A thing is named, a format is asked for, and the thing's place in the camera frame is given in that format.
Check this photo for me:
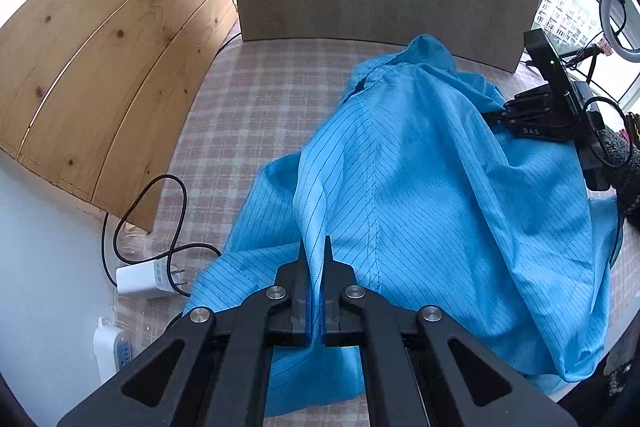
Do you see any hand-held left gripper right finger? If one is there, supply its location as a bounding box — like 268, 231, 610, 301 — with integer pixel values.
320, 235, 576, 427

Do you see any pine wooden board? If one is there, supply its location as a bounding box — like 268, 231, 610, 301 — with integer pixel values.
0, 0, 238, 233

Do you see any white power strip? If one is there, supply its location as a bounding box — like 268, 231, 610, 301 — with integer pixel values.
92, 317, 135, 385

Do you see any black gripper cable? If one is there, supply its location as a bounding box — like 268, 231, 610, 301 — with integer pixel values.
582, 96, 628, 268

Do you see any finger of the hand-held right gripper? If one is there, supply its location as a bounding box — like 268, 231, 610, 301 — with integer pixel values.
483, 107, 531, 130
501, 88, 553, 114

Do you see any pink plaid tablecloth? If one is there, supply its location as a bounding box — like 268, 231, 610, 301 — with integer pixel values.
114, 38, 640, 348

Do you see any black charger cable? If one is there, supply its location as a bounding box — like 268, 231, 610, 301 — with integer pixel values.
101, 174, 223, 298

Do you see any person's right forearm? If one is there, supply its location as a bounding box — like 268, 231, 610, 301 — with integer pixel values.
597, 112, 640, 228

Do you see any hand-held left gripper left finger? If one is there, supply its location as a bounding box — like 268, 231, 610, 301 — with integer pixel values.
56, 237, 321, 427

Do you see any white charger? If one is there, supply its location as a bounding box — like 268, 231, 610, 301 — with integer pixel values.
116, 261, 188, 298

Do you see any blue striped work coat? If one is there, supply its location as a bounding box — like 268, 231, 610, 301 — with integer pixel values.
182, 34, 623, 418

